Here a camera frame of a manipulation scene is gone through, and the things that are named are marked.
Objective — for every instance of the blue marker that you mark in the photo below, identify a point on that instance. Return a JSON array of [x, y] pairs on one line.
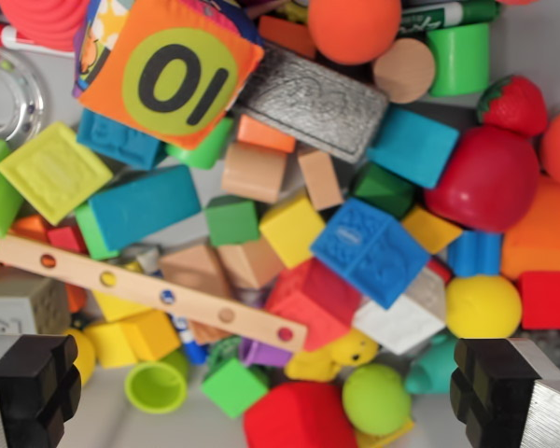
[[191, 343]]

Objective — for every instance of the red ribbed silicone toy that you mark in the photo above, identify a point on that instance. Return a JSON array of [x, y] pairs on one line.
[[46, 21]]

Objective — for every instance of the red toy strawberry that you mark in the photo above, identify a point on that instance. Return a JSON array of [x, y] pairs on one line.
[[515, 105]]

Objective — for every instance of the large red block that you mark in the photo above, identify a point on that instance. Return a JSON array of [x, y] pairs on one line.
[[298, 415]]

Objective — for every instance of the silver embossed block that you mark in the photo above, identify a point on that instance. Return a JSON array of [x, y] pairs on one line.
[[317, 102]]

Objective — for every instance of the grey embossed rubber block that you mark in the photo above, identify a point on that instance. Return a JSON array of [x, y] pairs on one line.
[[18, 303]]

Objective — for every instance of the green marker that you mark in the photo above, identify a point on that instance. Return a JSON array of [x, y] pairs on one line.
[[443, 16]]

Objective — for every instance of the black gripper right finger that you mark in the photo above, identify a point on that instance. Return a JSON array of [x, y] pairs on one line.
[[499, 387]]

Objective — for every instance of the blue ridged plastic piece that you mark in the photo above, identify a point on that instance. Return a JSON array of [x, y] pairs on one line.
[[473, 254]]

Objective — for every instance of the lime green plastic cup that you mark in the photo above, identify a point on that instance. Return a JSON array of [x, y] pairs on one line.
[[156, 385]]

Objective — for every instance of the small red wooden block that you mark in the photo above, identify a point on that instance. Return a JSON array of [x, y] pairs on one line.
[[66, 240]]

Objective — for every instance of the lime green ball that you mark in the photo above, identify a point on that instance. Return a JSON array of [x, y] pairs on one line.
[[375, 399]]

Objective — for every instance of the red embossed rubber block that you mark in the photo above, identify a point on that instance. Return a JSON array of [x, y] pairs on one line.
[[308, 298]]

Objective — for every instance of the wooden strip with holes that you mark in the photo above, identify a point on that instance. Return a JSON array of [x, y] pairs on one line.
[[135, 284]]

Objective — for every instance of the yellow rubber animal toy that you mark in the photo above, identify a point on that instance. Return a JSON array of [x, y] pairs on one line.
[[336, 357]]

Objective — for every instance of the grey studded piece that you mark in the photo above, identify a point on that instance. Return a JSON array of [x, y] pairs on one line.
[[553, 347]]

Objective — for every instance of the yellow wooden cube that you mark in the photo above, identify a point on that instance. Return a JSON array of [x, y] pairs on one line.
[[291, 231]]

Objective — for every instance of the natural wooden cylinder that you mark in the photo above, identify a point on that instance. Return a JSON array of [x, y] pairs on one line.
[[403, 70]]

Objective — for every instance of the large orange block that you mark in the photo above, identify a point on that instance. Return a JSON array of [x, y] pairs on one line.
[[546, 233]]

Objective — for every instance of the small orange wooden block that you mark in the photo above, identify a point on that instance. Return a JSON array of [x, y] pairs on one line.
[[261, 134], [30, 228]]

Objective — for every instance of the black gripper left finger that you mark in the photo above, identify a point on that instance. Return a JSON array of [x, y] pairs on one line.
[[32, 382]]

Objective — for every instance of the yellow-green embossed rubber block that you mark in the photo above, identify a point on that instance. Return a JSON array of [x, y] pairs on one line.
[[53, 170]]

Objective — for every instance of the light green wooden cube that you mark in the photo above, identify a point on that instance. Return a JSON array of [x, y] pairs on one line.
[[233, 387]]

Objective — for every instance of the dark green wooden block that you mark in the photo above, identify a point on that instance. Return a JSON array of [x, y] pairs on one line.
[[382, 189]]

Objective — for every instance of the green plastic cylinder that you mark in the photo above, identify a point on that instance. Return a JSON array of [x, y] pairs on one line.
[[459, 60], [205, 149]]

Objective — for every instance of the white embossed rubber block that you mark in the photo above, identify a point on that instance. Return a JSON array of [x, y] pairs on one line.
[[401, 322]]

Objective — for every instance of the small yellow wooden block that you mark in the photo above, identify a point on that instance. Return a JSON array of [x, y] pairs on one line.
[[431, 229]]

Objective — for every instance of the yellow ball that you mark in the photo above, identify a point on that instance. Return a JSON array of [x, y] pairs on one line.
[[86, 357], [483, 305]]

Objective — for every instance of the teal plastic toy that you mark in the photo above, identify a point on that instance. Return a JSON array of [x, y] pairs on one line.
[[431, 368]]

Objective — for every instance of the red wooden cube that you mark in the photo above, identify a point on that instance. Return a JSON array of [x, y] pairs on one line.
[[546, 301]]

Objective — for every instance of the blue embossed rubber block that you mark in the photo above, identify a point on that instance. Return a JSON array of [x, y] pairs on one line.
[[371, 252]]

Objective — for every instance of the colourful fabric number cube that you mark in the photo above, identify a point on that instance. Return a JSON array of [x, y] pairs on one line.
[[177, 79]]

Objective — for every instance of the purple plastic piece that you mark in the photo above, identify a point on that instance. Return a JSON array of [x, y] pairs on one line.
[[261, 354]]

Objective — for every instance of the red toy apple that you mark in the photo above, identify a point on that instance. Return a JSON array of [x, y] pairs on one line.
[[485, 182]]

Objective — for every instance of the long teal wooden block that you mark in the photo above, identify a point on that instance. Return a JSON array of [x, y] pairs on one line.
[[144, 205]]

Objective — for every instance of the grey plastic bin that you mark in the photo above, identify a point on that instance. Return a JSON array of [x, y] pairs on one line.
[[102, 420]]

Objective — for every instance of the red and white marker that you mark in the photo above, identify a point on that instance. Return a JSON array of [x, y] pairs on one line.
[[0, 35]]

